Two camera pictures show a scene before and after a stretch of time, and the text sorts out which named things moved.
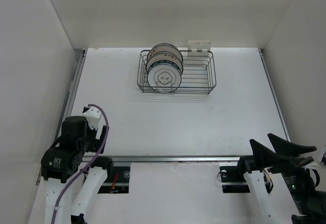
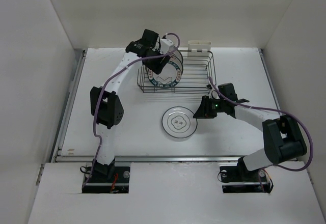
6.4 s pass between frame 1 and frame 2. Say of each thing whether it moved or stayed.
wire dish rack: stayed
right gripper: moved
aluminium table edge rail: stayed
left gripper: moved
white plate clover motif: moved
